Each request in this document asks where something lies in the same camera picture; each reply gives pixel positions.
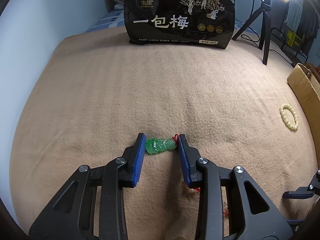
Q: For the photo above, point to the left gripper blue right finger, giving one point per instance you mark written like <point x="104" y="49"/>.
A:
<point x="232" y="205"/>

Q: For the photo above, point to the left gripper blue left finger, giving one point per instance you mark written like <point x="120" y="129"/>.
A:
<point x="90" y="204"/>

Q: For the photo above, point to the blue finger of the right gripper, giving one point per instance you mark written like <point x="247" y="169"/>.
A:
<point x="298" y="194"/>

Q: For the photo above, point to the green jade pendant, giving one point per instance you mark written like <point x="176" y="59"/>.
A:
<point x="154" y="146"/>

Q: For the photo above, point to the cardboard box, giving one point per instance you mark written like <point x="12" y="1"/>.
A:
<point x="306" y="89"/>

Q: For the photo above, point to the yellow box on rack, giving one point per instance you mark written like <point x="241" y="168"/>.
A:
<point x="294" y="40"/>

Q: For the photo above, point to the black clothes rack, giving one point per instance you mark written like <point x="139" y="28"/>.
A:
<point x="302" y="17"/>

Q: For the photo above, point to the black snack bag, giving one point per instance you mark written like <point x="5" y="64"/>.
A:
<point x="204" y="4"/>

